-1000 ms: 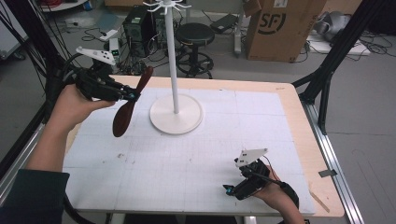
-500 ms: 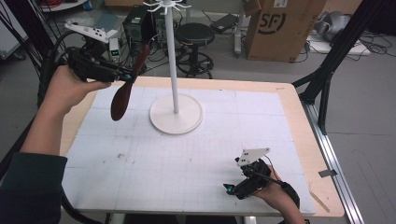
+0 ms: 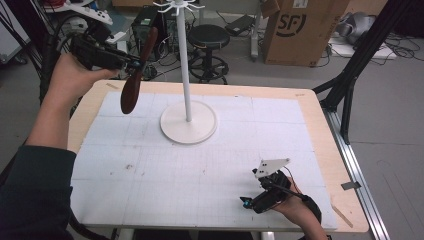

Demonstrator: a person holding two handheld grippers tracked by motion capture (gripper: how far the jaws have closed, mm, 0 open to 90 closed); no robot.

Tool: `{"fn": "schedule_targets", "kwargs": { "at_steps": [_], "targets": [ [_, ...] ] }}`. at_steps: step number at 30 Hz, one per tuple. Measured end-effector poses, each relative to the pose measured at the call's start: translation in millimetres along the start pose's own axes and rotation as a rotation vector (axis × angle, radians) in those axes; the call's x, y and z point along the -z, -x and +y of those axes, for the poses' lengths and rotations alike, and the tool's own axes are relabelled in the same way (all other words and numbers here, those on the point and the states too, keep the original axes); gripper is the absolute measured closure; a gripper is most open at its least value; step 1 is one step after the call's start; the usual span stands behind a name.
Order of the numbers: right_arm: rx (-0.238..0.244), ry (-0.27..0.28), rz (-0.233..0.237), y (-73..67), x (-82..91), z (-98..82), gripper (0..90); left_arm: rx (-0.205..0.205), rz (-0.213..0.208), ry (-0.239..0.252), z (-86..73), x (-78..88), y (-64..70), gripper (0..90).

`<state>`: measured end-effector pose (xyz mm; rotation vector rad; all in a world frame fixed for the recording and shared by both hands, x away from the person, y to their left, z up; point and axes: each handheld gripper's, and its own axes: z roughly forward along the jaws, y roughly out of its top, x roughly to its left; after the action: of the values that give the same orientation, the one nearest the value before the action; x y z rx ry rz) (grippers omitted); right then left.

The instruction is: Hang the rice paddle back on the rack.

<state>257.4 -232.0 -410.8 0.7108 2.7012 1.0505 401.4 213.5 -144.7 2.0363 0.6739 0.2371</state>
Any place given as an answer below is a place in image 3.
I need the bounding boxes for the person's left hand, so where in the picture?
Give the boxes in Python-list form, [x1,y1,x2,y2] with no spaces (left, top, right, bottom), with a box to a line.
[44,52,120,107]

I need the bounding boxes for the black round stool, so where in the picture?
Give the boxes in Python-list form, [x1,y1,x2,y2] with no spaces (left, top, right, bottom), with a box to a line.
[187,23,231,85]

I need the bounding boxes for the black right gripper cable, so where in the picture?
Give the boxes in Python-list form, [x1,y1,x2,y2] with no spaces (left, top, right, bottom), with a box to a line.
[266,166,306,201]

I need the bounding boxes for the white metal post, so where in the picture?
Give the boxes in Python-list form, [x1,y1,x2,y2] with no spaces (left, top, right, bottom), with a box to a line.
[249,0,263,62]

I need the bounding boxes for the black wrist strap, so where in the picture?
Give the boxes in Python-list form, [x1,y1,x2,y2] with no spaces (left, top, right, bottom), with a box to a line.
[300,194,323,225]

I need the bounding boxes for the dark green sleeve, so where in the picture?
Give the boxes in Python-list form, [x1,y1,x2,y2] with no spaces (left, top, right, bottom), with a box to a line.
[0,144,78,240]

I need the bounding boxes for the aluminium rail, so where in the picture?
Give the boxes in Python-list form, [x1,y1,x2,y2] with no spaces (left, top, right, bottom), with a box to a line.
[321,108,392,240]

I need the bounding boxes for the silver grey machine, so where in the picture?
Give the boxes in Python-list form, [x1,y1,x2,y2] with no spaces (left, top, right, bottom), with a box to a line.
[335,11,377,45]

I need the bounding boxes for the black frame with cables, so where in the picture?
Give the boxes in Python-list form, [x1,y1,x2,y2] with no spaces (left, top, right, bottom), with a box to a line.
[0,0,96,111]

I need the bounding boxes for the white grid mat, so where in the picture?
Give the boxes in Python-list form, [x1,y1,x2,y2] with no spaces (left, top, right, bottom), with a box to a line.
[69,91,338,232]

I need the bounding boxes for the black floor cables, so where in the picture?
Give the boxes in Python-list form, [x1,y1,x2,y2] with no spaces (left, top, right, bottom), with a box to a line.
[383,31,424,61]

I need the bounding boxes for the person's right hand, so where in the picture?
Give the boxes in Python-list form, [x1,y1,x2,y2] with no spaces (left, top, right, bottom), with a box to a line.
[270,177,317,231]

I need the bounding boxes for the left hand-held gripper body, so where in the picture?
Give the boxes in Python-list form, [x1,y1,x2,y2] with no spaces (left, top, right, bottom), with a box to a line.
[67,2,132,72]

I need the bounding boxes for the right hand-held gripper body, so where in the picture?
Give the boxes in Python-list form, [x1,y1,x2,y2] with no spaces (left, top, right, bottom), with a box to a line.
[251,158,293,215]

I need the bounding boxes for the white power strip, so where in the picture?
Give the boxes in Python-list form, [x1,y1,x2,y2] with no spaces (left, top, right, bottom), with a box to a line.
[108,31,127,45]

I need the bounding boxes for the white flat board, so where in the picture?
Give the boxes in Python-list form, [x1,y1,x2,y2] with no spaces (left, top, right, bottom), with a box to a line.
[327,35,398,61]

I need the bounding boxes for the thin wooden stick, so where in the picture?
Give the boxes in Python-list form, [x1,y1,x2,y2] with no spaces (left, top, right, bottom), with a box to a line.
[330,203,355,230]

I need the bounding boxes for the white device with green light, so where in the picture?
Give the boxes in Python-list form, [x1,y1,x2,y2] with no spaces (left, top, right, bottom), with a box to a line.
[116,40,130,59]

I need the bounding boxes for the large cardboard box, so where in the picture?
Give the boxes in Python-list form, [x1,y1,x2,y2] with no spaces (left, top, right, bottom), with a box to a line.
[260,0,352,68]

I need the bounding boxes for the black computer tower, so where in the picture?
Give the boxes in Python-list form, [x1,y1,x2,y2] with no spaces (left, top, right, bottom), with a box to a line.
[131,5,168,63]

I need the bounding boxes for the grey tape piece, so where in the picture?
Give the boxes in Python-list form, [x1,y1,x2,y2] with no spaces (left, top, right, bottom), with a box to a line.
[340,180,362,191]

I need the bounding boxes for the white hook stand rack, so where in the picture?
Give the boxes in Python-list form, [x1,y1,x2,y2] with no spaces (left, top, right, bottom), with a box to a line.
[153,0,219,146]

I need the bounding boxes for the black flat device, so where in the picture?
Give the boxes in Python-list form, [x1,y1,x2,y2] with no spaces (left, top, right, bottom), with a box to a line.
[225,13,256,36]

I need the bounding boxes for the black metal frame strut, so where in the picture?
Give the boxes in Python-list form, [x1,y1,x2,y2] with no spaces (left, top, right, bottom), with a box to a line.
[312,0,416,145]

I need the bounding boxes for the brown wooden spoon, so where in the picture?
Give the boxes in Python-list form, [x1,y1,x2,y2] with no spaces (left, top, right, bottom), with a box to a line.
[120,26,160,115]

